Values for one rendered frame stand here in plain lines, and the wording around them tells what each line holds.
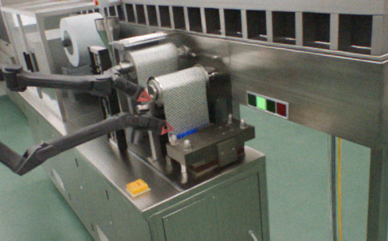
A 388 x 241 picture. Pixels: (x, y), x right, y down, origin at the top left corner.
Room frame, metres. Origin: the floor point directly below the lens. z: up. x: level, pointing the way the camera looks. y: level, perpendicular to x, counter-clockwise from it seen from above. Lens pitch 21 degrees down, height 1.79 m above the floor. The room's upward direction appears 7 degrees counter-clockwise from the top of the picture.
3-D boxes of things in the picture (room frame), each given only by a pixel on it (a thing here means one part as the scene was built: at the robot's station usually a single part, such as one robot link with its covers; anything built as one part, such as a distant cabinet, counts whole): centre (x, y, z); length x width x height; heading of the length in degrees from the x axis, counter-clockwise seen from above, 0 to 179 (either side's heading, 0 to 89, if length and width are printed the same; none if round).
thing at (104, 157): (2.57, 0.64, 0.88); 2.52 x 0.66 x 0.04; 32
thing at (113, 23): (2.42, 0.46, 1.50); 0.14 x 0.14 x 0.06
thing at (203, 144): (1.68, -0.06, 1.00); 0.40 x 0.16 x 0.06; 122
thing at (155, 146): (1.76, 0.23, 1.05); 0.06 x 0.05 x 0.31; 122
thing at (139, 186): (1.49, 0.29, 0.91); 0.07 x 0.07 x 0.02; 32
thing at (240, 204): (2.58, 0.62, 0.43); 2.52 x 0.64 x 0.86; 32
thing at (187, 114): (1.76, 0.04, 1.11); 0.23 x 0.01 x 0.18; 122
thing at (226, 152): (1.61, -0.12, 0.97); 0.10 x 0.03 x 0.11; 122
